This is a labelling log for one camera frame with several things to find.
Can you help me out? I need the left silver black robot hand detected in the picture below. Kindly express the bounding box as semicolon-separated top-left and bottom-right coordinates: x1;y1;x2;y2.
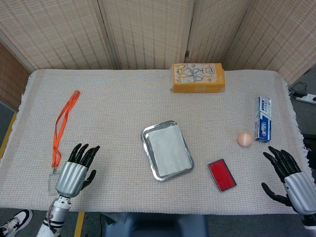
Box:
54;143;101;198

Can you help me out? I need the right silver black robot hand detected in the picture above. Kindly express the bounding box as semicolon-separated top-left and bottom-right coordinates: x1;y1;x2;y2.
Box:
261;146;316;216

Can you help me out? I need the white paper sheet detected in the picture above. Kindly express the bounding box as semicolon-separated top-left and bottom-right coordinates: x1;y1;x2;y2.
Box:
148;124;191;177

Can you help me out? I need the silver metal tray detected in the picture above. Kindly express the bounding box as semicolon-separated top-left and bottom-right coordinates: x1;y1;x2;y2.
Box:
140;120;195;182

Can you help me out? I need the clear badge holder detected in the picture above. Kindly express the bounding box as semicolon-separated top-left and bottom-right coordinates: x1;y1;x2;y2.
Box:
48;170;61;197

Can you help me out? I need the black white sneaker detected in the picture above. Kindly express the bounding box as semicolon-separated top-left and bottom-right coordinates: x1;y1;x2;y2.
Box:
0;209;33;237

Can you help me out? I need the beige egg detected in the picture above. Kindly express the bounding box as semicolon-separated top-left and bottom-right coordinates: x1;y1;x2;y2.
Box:
237;132;253;148

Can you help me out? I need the blue white toothpaste box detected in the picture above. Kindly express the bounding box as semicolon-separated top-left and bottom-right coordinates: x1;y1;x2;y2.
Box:
253;96;273;144

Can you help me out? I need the red ink pad case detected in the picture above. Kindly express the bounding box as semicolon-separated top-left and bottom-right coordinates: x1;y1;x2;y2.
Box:
206;158;237;193

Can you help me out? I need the white woven tablecloth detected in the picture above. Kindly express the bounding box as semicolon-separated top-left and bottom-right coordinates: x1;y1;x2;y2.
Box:
0;69;310;216

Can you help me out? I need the white power strip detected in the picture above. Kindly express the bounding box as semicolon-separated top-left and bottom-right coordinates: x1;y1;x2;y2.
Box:
295;93;316;105

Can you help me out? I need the yellow tissue pack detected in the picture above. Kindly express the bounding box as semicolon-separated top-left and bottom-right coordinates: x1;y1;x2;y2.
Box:
170;63;226;94

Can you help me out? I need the beige woven folding screen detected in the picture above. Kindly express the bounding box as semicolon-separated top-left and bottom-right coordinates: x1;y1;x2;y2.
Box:
0;0;316;86

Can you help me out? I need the orange lanyard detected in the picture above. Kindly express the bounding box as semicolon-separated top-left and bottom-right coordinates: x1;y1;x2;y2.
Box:
51;90;81;173

